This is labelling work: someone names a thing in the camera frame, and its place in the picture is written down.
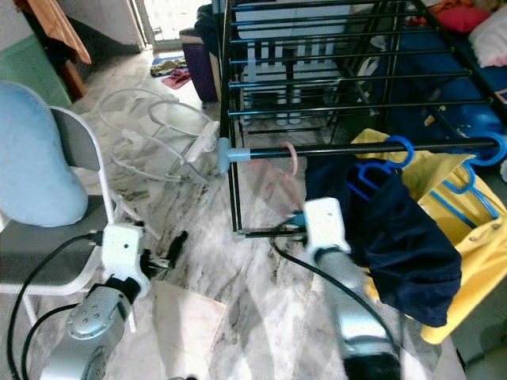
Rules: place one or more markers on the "green plastic basket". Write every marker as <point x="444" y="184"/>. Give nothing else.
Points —
<point x="32" y="71"/>

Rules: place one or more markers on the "pink plastic clothes hanger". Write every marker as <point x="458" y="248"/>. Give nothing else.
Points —
<point x="294" y="161"/>

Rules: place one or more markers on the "white pillow pink print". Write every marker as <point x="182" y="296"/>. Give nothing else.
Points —
<point x="491" y="39"/>

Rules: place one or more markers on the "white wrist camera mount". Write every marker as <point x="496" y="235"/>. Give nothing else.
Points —
<point x="124" y="249"/>
<point x="326" y="229"/>

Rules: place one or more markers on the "black clothes drying rack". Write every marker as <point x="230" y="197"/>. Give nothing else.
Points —
<point x="231" y="154"/>

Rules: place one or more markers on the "dark purple cabinet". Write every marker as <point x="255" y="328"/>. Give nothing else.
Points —
<point x="198" y="67"/>

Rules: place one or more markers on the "tan leaning board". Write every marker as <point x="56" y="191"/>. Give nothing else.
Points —
<point x="59" y="28"/>

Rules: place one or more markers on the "bright barred window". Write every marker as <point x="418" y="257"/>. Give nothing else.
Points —
<point x="166" y="16"/>

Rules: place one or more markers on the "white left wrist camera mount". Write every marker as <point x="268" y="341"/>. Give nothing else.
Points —
<point x="124" y="249"/>

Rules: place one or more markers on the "colourful floor mat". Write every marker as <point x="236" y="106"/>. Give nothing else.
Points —
<point x="173" y="73"/>

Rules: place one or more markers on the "red cloth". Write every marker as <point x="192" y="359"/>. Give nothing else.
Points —
<point x="463" y="17"/>

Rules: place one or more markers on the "blue plastic clothes hanger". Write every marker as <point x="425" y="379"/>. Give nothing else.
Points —
<point x="404" y="141"/>
<point x="455" y="202"/>

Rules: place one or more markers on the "large blue storage box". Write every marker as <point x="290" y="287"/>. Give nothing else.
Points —
<point x="444" y="79"/>

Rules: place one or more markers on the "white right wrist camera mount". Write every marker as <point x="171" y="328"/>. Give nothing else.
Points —
<point x="326" y="229"/>

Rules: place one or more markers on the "white tubular bouncer frame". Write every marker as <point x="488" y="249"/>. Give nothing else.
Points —
<point x="202" y="142"/>

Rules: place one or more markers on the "light blue cushion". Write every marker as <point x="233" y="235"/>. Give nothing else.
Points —
<point x="40" y="158"/>

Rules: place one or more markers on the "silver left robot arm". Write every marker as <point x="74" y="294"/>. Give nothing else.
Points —
<point x="95" y="324"/>

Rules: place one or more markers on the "yellow garment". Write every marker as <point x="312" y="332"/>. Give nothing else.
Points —
<point x="483" y="269"/>

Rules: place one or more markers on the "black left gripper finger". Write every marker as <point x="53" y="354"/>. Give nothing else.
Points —
<point x="179" y="244"/>

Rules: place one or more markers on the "navy blue garment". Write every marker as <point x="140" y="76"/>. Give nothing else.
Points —
<point x="412" y="253"/>

